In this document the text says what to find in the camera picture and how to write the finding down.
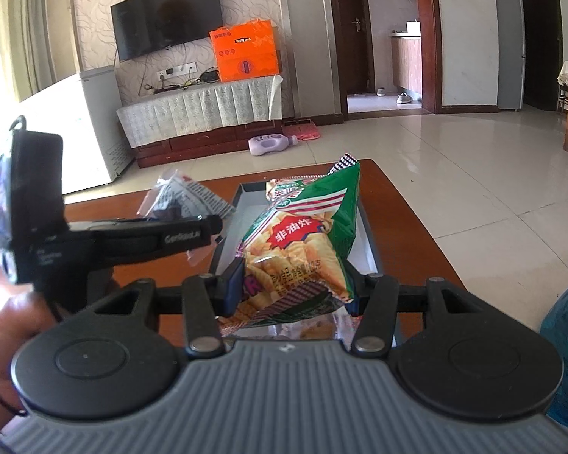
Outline wall-mounted television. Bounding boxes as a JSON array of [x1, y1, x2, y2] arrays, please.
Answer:
[[110, 0, 223, 62]]

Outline dark wooden television cabinet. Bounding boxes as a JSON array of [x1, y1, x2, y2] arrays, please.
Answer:
[[135, 118, 285, 168]]

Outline wall power outlets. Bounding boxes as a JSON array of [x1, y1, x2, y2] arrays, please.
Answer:
[[157, 62, 197, 81]]

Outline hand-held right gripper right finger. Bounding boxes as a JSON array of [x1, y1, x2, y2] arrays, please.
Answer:
[[348, 273, 495, 359]]

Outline person's left hand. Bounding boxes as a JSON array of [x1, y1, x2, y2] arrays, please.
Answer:
[[0, 289, 58, 379]]

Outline green bag with yellow crackers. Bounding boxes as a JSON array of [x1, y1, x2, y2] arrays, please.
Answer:
[[220, 154, 361, 329]]

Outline clear grey printed packet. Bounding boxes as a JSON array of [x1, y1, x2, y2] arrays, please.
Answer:
[[139, 170, 235, 221]]

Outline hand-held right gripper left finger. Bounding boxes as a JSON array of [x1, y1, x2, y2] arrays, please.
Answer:
[[95, 258, 246, 359]]

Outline grey refrigerator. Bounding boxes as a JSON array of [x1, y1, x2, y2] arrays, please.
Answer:
[[495, 0, 526, 112]]

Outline wooden kitchen cabinet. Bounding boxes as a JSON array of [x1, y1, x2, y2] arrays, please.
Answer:
[[390, 21, 422, 100]]

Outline dark wooden door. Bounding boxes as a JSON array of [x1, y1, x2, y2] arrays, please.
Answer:
[[334, 0, 375, 95]]

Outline pink floor mat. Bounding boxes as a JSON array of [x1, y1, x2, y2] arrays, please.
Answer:
[[283, 120, 321, 143]]

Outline purple plastic bottle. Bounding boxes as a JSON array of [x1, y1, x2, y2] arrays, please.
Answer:
[[248, 135, 299, 157]]

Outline white chest freezer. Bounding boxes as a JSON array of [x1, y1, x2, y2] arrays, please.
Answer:
[[19, 66, 136, 194]]

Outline orange cardboard box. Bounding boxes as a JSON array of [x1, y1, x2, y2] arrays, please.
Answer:
[[209, 19, 282, 83]]

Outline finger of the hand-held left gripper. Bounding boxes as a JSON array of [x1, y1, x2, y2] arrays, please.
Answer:
[[67, 214, 223, 235]]

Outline pale patterned cabinet cloth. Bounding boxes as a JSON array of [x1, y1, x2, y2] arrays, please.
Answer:
[[116, 76, 285, 149]]

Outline grey tray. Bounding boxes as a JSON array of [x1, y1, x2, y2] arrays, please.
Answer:
[[208, 182, 384, 341]]

